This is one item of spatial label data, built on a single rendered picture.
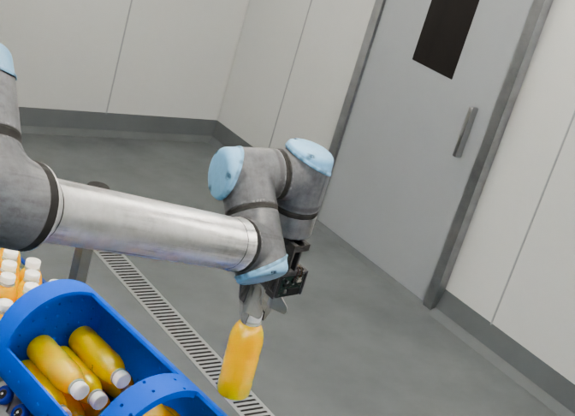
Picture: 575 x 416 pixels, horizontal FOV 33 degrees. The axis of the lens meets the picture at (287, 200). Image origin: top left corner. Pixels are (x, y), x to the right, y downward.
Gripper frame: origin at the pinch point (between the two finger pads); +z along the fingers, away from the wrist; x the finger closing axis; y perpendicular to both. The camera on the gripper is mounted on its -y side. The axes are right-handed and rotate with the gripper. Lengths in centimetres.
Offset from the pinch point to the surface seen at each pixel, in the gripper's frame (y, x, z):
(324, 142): -312, 331, 132
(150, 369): -28.3, 2.1, 34.9
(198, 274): -238, 190, 169
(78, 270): -91, 19, 50
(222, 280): -229, 200, 169
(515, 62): -186, 322, 21
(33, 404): -29, -25, 38
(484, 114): -193, 323, 55
